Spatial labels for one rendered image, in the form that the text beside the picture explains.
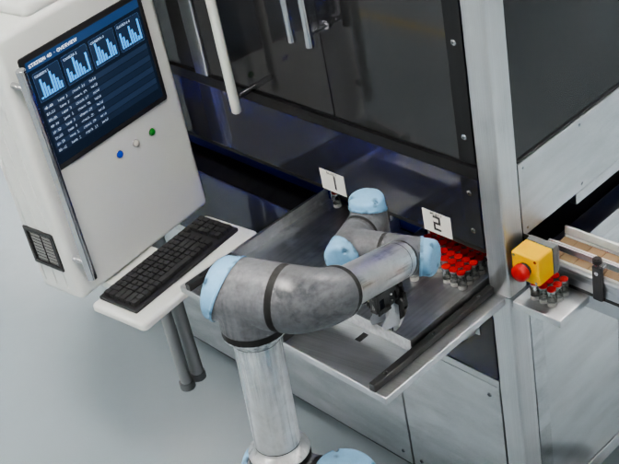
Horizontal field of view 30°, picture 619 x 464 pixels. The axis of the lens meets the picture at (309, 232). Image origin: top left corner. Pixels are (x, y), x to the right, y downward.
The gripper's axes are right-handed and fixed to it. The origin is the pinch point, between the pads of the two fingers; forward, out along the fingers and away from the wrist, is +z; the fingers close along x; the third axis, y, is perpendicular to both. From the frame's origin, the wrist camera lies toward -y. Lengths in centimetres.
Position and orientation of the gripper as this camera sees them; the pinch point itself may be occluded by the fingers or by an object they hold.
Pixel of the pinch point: (395, 324)
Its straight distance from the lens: 254.8
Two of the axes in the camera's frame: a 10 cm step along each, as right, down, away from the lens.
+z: 1.7, 8.1, 5.6
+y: -7.1, 4.9, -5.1
